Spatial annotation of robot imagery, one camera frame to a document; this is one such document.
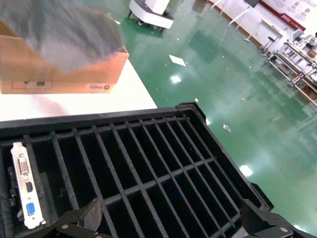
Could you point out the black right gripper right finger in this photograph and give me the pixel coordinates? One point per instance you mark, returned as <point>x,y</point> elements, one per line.
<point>262,223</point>

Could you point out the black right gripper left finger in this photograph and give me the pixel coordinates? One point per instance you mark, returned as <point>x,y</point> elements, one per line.
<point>74,220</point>

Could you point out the graphics card with metal bracket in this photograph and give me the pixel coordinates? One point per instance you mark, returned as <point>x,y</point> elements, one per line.
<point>27,193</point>

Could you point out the grey transparent antistatic bag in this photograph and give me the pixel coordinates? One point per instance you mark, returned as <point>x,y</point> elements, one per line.
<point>69,34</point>

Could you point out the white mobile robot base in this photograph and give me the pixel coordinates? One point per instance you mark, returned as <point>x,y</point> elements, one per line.
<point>153,15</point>

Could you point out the black slotted plastic container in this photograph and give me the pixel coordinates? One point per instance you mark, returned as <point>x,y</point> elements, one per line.
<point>153,161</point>

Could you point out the brown cardboard box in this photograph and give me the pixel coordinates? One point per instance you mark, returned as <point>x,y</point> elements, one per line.
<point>74,81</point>

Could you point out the small crumpled floor scrap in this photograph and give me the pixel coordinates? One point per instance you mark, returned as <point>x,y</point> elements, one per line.
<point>227,128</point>

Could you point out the small white table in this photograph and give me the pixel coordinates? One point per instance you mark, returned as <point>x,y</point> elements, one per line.
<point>270,26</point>

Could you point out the metal frame roller workbench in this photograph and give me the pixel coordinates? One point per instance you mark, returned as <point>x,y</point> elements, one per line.
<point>292,74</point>
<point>297,53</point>

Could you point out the wall poster with grey diagrams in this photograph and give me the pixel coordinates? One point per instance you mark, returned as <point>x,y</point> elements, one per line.
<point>284,12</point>

